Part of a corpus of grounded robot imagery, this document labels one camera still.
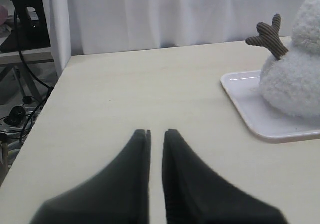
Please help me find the black monitor stand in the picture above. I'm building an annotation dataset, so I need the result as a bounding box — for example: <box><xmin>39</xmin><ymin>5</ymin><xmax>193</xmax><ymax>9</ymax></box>
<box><xmin>0</xmin><ymin>0</ymin><xmax>51</xmax><ymax>53</ymax></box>

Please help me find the grey side table frame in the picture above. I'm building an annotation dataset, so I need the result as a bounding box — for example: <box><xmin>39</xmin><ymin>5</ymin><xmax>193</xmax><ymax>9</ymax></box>
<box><xmin>0</xmin><ymin>47</ymin><xmax>54</xmax><ymax>101</ymax></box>

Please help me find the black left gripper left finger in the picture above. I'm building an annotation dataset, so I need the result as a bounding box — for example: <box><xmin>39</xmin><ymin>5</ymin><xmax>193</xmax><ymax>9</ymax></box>
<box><xmin>31</xmin><ymin>129</ymin><xmax>152</xmax><ymax>224</ymax></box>

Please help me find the floor power strip with plugs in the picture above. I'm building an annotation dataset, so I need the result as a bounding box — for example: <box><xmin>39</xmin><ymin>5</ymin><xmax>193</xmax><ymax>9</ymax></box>
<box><xmin>0</xmin><ymin>96</ymin><xmax>42</xmax><ymax>144</ymax></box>

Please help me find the white rectangular tray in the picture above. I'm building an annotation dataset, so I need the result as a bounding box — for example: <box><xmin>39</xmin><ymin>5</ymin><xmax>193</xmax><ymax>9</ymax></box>
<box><xmin>220</xmin><ymin>70</ymin><xmax>320</xmax><ymax>144</ymax></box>

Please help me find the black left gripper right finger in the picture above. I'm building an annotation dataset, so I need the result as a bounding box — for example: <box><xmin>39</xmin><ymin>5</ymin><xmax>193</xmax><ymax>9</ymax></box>
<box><xmin>162</xmin><ymin>129</ymin><xmax>288</xmax><ymax>224</ymax></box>

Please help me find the white plush snowman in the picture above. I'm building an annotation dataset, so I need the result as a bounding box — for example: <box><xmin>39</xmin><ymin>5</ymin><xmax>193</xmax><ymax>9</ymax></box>
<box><xmin>245</xmin><ymin>0</ymin><xmax>320</xmax><ymax>118</ymax></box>

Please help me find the black hanging cable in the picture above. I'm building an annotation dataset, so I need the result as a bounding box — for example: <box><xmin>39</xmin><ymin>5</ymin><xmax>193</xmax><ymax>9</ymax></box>
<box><xmin>13</xmin><ymin>7</ymin><xmax>55</xmax><ymax>115</ymax></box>

